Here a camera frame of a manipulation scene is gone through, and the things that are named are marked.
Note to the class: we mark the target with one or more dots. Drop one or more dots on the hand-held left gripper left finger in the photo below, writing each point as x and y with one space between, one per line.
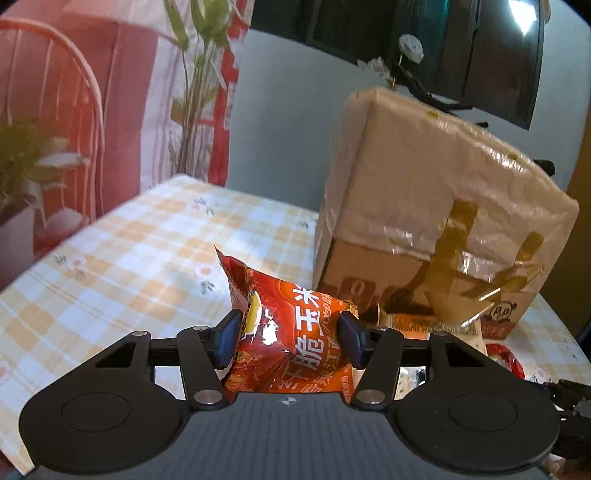
226 342

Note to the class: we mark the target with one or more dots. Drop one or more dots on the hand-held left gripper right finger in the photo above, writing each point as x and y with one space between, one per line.
348 344

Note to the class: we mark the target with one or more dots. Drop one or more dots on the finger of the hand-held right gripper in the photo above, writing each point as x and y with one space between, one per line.
570 394

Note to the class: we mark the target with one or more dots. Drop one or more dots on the red orange snack packet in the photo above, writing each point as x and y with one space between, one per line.
286 332

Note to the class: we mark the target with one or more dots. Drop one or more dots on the beige snack packet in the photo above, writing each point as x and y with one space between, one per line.
415 321

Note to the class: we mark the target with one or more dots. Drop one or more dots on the brown cardboard box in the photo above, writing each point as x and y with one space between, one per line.
360 272

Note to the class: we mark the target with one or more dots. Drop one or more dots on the small red snack packet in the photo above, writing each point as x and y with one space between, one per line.
505 360

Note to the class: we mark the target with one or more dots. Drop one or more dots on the checked floral tablecloth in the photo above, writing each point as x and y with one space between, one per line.
138 240

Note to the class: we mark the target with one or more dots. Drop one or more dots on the wooden panel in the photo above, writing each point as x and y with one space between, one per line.
582 194

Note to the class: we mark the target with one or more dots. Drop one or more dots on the black exercise bike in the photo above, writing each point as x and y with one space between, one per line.
425 90

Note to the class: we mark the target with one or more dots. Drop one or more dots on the crumpled white tissue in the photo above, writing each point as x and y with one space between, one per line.
375 67

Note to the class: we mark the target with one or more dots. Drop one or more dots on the white plastic bag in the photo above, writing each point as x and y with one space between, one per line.
411 48

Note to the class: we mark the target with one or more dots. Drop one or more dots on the dark window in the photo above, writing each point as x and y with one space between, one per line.
438 41

